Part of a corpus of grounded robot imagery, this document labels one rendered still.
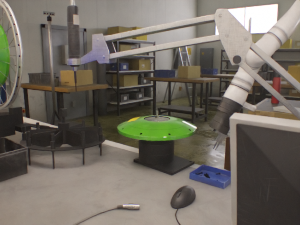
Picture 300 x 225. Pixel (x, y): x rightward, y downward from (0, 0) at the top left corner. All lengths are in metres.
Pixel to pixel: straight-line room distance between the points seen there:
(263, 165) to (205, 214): 0.46
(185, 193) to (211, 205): 0.08
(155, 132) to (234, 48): 0.39
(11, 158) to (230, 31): 0.81
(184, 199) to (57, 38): 5.64
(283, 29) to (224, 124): 0.37
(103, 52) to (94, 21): 6.05
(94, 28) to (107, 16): 0.56
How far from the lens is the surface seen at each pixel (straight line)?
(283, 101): 0.75
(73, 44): 0.88
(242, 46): 0.72
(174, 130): 0.93
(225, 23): 0.73
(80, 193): 0.86
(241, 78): 0.92
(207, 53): 10.45
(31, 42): 5.87
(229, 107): 0.91
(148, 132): 0.91
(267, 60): 0.73
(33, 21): 5.95
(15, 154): 1.01
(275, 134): 0.30
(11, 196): 0.91
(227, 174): 0.97
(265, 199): 0.33
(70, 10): 0.89
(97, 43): 0.82
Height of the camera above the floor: 1.31
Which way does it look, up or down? 11 degrees down
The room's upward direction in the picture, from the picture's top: straight up
